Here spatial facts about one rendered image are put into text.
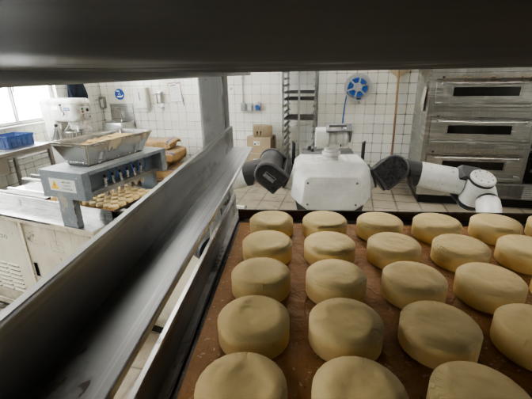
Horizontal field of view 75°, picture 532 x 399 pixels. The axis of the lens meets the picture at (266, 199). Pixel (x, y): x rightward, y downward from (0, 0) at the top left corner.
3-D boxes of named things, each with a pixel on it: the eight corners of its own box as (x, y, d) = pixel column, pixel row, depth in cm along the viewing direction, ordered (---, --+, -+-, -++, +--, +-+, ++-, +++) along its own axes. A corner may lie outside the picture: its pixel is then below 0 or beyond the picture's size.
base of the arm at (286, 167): (256, 169, 138) (264, 144, 133) (286, 180, 139) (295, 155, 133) (248, 186, 125) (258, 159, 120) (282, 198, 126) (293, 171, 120)
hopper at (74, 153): (53, 165, 202) (47, 142, 197) (123, 147, 251) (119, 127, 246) (89, 169, 192) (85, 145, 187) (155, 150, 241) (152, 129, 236)
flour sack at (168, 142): (129, 150, 556) (127, 140, 550) (141, 145, 595) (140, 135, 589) (172, 150, 548) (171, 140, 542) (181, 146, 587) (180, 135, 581)
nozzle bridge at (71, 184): (51, 223, 207) (37, 169, 196) (134, 188, 270) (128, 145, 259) (92, 232, 196) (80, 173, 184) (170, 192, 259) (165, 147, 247)
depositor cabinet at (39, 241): (-10, 305, 270) (-45, 205, 241) (69, 261, 332) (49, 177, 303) (117, 348, 225) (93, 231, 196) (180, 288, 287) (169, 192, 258)
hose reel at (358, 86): (366, 146, 552) (372, 72, 514) (366, 148, 536) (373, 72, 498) (340, 145, 561) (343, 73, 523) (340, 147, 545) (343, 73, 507)
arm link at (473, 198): (495, 240, 109) (487, 198, 122) (512, 218, 102) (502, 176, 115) (459, 232, 111) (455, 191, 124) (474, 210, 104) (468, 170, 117)
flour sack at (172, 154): (172, 163, 532) (172, 153, 527) (147, 163, 538) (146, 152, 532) (188, 153, 599) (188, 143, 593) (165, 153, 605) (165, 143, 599)
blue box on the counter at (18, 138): (9, 149, 406) (5, 137, 401) (-13, 149, 411) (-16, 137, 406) (36, 142, 442) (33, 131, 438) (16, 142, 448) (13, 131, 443)
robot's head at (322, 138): (314, 150, 125) (315, 126, 122) (343, 150, 124) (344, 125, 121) (315, 154, 119) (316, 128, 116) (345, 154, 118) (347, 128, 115)
